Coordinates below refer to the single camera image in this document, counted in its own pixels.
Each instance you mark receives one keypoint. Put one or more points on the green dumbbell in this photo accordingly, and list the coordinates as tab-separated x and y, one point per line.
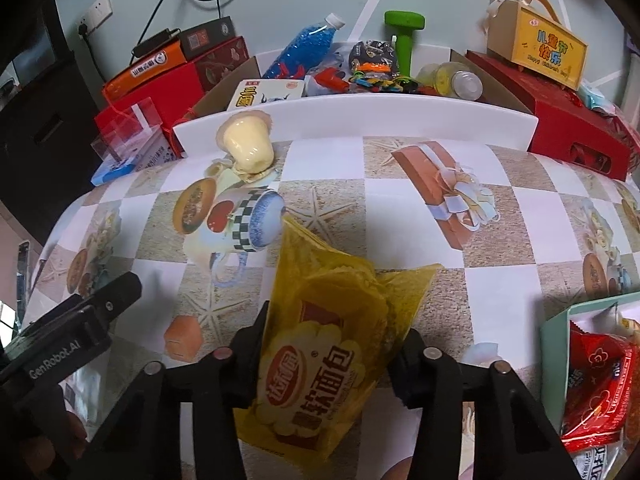
404	35

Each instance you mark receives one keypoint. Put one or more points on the black smartphone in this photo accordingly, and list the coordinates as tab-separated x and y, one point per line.
22	280

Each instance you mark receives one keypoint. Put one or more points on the clear plastic box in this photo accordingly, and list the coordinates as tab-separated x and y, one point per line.
125	130

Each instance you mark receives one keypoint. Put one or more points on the small red snack packet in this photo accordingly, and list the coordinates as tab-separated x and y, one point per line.
597	385

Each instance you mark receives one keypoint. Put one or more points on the red toy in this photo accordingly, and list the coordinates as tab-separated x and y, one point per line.
327	80

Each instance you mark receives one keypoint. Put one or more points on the person's left hand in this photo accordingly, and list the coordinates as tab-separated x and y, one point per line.
75	432

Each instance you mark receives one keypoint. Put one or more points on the tape roll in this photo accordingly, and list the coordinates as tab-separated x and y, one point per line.
450	80

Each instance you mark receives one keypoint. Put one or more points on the white wall socket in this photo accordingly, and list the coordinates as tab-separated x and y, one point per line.
94	12

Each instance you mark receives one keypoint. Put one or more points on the plain red box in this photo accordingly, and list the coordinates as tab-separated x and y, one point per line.
170	90

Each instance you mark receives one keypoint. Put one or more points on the colourful small toys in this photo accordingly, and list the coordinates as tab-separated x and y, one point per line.
382	80

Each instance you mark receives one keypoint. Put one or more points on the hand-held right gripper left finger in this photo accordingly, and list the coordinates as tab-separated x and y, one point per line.
250	365

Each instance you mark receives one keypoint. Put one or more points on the white side table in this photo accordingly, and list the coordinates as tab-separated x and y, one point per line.
632	70

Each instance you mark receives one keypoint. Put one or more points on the large red gift box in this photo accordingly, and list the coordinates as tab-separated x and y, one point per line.
560	120

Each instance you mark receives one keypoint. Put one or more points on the orange carton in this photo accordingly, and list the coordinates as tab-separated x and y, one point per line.
145	67

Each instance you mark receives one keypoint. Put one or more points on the red patterned box lid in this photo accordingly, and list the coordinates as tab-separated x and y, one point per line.
629	135

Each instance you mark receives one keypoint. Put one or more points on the open cardboard box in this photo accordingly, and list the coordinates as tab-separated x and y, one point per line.
220	92

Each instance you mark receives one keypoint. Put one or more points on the blue white paper pack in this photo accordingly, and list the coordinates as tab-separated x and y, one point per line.
145	157

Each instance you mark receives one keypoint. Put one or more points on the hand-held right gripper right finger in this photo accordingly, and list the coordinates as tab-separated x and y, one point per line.
405	375

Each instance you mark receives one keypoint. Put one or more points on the white tray with teal rim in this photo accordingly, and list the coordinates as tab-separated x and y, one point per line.
552	330

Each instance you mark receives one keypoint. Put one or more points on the dark flat box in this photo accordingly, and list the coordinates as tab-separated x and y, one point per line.
207	35

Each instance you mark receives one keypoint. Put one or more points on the blue bead bottle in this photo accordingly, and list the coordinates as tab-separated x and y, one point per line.
300	45

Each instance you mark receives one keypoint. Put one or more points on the red box with picture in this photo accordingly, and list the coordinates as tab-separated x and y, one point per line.
222	62

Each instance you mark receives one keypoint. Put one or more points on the white foam board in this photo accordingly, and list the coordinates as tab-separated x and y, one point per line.
350	117

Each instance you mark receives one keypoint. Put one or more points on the black power adapter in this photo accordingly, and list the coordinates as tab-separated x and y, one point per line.
155	42

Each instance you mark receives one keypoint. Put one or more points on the light blue packet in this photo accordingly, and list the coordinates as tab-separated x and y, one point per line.
597	99

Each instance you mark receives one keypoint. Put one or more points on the checkered printed tablecloth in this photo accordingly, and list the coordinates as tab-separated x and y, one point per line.
400	240

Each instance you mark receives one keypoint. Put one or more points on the black cabinet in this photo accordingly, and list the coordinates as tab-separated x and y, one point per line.
45	120

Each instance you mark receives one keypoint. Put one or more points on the white yellow card box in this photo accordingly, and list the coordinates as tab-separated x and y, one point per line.
265	94

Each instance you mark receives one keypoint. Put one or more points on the yellow bread packet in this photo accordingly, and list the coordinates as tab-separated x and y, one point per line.
320	360

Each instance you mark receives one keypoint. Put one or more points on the cream pudding cup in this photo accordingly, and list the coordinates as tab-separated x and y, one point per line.
247	142

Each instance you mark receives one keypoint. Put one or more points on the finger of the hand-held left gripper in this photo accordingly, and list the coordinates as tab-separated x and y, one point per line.
117	292

